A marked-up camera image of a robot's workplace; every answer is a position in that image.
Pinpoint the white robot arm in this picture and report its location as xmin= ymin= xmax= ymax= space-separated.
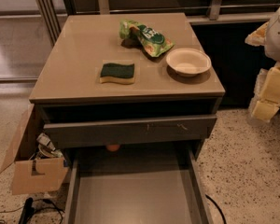
xmin=245 ymin=8 xmax=280 ymax=122

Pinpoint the black floor cable left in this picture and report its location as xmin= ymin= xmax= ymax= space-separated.
xmin=0 ymin=198 xmax=65 ymax=224

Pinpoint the grey open middle drawer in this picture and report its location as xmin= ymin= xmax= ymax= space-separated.
xmin=64 ymin=145 xmax=214 ymax=224

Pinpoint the black floor cable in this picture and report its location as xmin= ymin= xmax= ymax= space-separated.
xmin=0 ymin=198 xmax=65 ymax=224
xmin=204 ymin=194 xmax=228 ymax=224

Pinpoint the white paper bowl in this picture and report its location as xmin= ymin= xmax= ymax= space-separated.
xmin=166 ymin=48 xmax=212 ymax=77

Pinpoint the grey top drawer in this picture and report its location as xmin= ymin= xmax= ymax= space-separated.
xmin=44 ymin=115 xmax=217 ymax=149

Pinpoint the grey drawer cabinet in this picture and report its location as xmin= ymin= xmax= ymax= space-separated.
xmin=28 ymin=12 xmax=226 ymax=224

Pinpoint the green snack bag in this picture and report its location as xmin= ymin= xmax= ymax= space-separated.
xmin=119 ymin=20 xmax=175 ymax=58

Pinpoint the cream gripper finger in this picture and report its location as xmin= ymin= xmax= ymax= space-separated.
xmin=250 ymin=62 xmax=280 ymax=122
xmin=245 ymin=22 xmax=269 ymax=47

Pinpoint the black device on floor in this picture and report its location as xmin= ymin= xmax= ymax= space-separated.
xmin=18 ymin=198 xmax=34 ymax=224

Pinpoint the cardboard box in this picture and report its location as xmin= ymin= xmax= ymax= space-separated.
xmin=0 ymin=105 xmax=69 ymax=195

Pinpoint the black floor cable right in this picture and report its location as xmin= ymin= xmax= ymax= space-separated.
xmin=204 ymin=194 xmax=228 ymax=224

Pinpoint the clutter inside cardboard box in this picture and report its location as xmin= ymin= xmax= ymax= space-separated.
xmin=31 ymin=133 xmax=63 ymax=160

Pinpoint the green and yellow sponge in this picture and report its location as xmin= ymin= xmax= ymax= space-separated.
xmin=100 ymin=63 xmax=134 ymax=85

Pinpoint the orange ball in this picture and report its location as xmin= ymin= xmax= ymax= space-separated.
xmin=106 ymin=145 xmax=120 ymax=152

